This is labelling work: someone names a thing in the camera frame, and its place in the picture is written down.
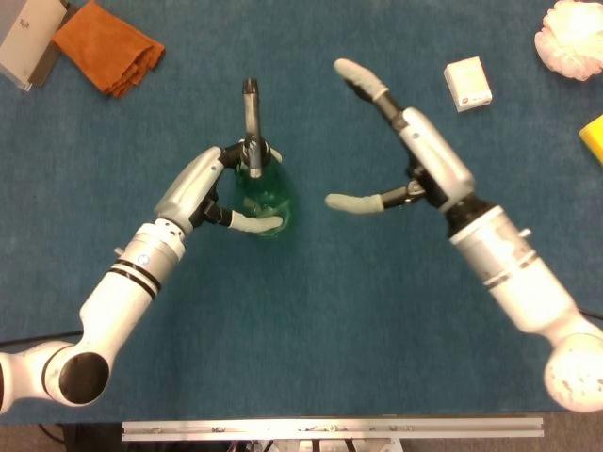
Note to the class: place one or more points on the orange folded cloth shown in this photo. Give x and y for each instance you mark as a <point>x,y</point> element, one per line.
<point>106,52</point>

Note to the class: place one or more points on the teal table mat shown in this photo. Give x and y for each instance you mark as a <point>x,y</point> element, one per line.
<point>301,306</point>

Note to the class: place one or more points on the white pink bath pouf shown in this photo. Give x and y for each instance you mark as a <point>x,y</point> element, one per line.
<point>570,40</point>

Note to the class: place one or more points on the small white box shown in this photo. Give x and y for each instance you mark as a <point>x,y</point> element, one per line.
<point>467,84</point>

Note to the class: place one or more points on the green spray bottle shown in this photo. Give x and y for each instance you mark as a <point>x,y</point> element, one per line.
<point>264,188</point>

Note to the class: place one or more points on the grey white box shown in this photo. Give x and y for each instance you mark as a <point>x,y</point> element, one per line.
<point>28,40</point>

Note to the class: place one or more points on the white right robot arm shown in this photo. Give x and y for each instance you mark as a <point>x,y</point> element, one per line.
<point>523,287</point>

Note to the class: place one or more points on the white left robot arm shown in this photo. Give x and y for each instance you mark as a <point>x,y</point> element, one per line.
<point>108,301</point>

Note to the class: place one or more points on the yellow sponge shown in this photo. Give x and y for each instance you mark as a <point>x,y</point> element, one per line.
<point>594,139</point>

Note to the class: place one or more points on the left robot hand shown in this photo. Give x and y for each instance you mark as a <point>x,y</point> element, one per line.
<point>193,188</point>

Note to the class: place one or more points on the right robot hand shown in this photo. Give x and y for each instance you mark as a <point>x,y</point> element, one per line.
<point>424,150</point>

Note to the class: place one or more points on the aluminium frame rail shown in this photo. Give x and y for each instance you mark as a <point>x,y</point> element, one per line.
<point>330,428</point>

